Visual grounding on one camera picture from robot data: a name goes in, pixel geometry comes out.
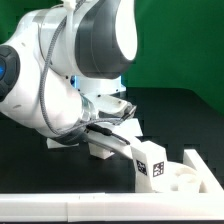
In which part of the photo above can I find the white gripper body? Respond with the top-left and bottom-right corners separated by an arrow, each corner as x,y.
86,130 -> 140,159

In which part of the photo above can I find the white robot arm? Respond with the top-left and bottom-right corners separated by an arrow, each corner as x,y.
0,0 -> 139,158

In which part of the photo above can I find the white marker tag sheet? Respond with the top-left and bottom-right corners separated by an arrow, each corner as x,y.
115,118 -> 143,137

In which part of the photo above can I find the white L-shaped fence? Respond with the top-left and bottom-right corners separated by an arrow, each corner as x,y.
0,149 -> 224,222

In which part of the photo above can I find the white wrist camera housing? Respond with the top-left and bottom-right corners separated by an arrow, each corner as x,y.
86,94 -> 137,125

